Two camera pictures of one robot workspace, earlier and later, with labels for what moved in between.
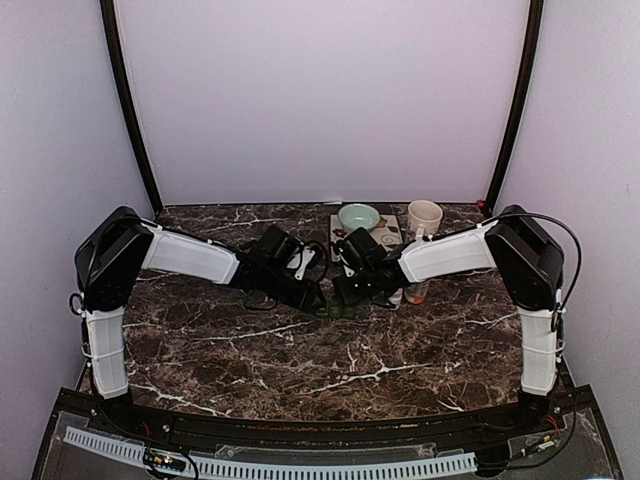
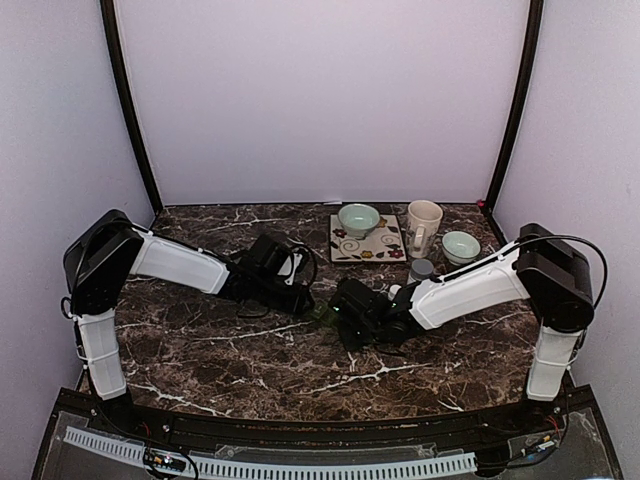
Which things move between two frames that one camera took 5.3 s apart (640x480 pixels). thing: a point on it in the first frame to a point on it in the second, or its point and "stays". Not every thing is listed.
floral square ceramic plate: [387, 233] stays
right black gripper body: [365, 288] to [354, 341]
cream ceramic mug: [424, 218] stays
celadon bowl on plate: [354, 216] stays
